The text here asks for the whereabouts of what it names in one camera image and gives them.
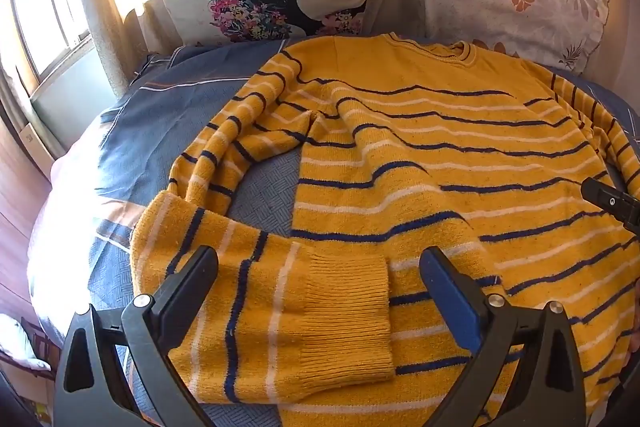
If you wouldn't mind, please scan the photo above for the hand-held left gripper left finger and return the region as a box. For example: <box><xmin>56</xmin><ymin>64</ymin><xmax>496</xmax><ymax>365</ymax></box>
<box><xmin>54</xmin><ymin>246</ymin><xmax>219</xmax><ymax>427</ymax></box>

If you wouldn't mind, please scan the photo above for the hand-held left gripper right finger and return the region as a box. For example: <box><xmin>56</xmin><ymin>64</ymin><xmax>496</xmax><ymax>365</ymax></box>
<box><xmin>419</xmin><ymin>247</ymin><xmax>587</xmax><ymax>427</ymax></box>

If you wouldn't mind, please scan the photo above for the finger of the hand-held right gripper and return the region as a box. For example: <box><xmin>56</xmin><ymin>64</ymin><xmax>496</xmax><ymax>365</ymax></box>
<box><xmin>581</xmin><ymin>176</ymin><xmax>640</xmax><ymax>236</ymax></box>

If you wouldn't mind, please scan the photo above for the yellow striped knit sweater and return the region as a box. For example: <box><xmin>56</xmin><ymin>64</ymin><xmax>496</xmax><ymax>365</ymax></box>
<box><xmin>130</xmin><ymin>33</ymin><xmax>640</xmax><ymax>427</ymax></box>

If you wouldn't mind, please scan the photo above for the blue patterned bed sheet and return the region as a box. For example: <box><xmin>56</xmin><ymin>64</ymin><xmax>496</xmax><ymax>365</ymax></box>
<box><xmin>27</xmin><ymin>38</ymin><xmax>640</xmax><ymax>427</ymax></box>

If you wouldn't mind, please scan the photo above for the white cloth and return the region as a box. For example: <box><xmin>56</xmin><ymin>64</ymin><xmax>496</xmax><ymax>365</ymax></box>
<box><xmin>0</xmin><ymin>313</ymin><xmax>52</xmax><ymax>373</ymax></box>

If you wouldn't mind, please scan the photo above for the window with metal frame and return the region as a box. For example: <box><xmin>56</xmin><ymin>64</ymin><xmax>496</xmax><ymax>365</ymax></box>
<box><xmin>0</xmin><ymin>0</ymin><xmax>95</xmax><ymax>90</ymax></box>

